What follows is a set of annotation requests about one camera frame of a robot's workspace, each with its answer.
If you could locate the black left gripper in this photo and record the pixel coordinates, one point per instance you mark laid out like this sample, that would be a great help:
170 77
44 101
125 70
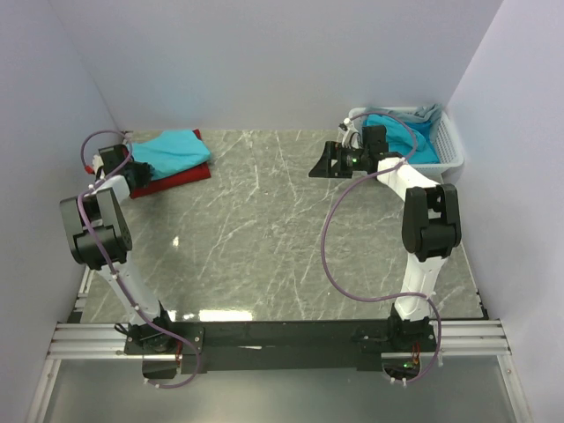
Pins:
144 169

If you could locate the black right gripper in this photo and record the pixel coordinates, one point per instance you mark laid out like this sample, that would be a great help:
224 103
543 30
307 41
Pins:
323 167

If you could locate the light blue t-shirt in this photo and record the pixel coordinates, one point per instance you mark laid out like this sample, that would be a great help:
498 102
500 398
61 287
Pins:
171 152

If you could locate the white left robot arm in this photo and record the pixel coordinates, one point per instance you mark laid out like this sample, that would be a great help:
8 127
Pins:
99 237

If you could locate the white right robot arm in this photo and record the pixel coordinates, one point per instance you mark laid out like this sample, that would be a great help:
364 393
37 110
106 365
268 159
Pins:
431 226

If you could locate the folded red t-shirt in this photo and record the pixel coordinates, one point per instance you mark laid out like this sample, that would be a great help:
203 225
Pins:
195 174

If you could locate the blue t-shirt in basket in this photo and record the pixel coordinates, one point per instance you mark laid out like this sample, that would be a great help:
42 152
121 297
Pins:
399 138

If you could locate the grey t-shirt in basket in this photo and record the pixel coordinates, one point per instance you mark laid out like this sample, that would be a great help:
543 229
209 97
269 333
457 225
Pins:
429 113

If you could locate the white plastic laundry basket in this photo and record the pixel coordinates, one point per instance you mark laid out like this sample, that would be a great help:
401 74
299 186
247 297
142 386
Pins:
443 137

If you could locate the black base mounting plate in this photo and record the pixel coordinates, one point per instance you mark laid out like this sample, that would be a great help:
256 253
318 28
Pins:
225 346

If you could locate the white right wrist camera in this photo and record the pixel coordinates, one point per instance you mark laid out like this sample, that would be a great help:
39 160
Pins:
350 137

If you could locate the aluminium frame rail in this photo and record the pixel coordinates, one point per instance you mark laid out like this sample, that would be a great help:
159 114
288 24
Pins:
99 341

